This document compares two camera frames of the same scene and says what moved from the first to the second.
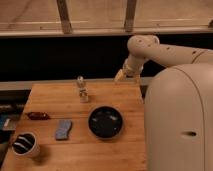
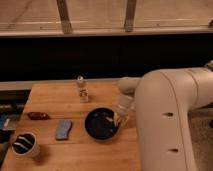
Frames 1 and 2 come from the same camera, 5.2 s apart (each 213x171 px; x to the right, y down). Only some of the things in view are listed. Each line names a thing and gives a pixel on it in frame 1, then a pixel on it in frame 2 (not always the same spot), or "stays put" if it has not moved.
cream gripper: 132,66 -> 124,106
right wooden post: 130,15 stays put
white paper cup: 25,144 stays put
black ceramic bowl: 105,122 stays put
